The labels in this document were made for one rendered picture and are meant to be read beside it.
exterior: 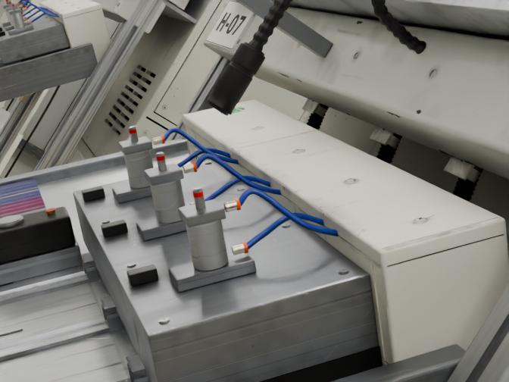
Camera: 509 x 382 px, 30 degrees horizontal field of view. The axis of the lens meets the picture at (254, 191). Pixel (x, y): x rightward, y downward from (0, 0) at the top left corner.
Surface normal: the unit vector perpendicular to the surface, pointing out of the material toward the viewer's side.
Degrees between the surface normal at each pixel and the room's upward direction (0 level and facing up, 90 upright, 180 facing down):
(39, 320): 42
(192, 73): 90
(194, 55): 90
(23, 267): 90
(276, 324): 90
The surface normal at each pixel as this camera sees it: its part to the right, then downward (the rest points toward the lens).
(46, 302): -0.15, -0.95
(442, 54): -0.80, -0.47
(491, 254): 0.30, 0.23
